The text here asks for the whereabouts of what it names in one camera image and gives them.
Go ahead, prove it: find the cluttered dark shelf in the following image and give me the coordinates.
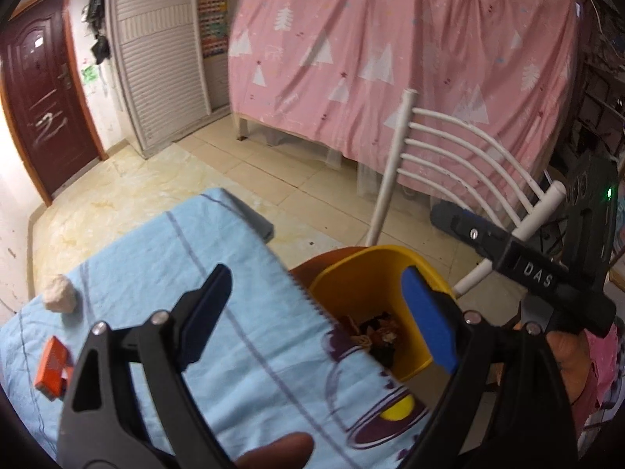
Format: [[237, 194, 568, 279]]
[[571, 0, 625, 167]]

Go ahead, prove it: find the person's left hand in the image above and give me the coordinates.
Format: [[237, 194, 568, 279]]
[[237, 432, 314, 469]]

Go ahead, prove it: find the colourful wall poster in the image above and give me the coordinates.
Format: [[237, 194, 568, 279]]
[[198, 0, 229, 59]]

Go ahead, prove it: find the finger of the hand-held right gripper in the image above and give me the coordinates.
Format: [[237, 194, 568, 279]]
[[430, 200, 617, 335]]

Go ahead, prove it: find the white metal chair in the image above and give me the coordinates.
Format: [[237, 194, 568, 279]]
[[289, 89, 567, 299]]

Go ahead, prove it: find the light blue printed sheet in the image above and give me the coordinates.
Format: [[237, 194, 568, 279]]
[[0, 188, 440, 469]]

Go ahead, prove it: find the pink tree print curtain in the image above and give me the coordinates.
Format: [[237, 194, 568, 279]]
[[229, 0, 584, 191]]

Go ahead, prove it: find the orange cardboard box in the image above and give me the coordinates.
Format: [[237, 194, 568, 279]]
[[34, 336, 74, 399]]

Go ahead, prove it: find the yellow plastic bin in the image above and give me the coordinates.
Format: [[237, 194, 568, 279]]
[[309, 245, 460, 383]]

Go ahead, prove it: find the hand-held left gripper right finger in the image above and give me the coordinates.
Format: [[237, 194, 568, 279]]
[[400, 265, 579, 469]]

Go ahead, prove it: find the dark red door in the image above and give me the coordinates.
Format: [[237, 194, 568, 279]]
[[0, 0, 109, 206]]

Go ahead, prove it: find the person's right hand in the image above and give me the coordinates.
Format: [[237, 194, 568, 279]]
[[546, 329, 593, 404]]

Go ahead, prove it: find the pink cloth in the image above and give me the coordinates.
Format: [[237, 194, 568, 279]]
[[571, 325, 623, 431]]

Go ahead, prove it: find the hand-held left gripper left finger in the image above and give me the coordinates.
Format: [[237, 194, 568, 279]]
[[57, 264, 232, 469]]

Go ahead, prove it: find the white slatted wardrobe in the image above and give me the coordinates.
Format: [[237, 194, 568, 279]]
[[105, 0, 232, 159]]

